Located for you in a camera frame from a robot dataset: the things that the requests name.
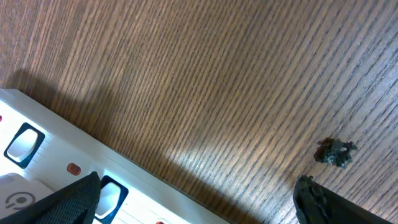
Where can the white power strip socket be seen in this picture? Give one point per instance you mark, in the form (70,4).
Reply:
(38,144)

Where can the white charger plug adapter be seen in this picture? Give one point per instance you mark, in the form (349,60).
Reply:
(18,193)

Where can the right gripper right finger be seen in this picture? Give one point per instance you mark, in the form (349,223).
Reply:
(317,204)

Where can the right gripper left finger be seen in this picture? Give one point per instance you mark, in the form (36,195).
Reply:
(75,204)

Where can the dark debris speck on table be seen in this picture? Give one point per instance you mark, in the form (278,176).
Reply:
(335,152)

